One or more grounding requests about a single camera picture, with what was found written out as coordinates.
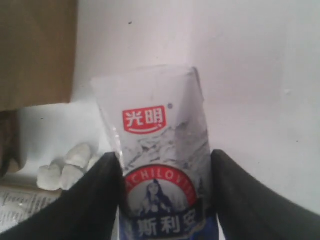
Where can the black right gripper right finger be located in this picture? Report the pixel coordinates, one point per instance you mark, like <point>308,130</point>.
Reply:
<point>248,210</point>

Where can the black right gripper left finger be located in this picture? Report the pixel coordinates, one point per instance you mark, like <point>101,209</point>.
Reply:
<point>85,212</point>

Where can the blue white milk carton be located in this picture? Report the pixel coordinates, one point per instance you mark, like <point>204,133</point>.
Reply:
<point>155,120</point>

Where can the brown paper bag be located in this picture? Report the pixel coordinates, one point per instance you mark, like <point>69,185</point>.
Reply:
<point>37,52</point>

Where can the white garlic clove cluster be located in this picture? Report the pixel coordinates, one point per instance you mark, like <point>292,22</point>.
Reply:
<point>64,173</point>

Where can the long dark noodle package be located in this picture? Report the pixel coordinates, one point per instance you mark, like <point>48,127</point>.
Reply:
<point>18,203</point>

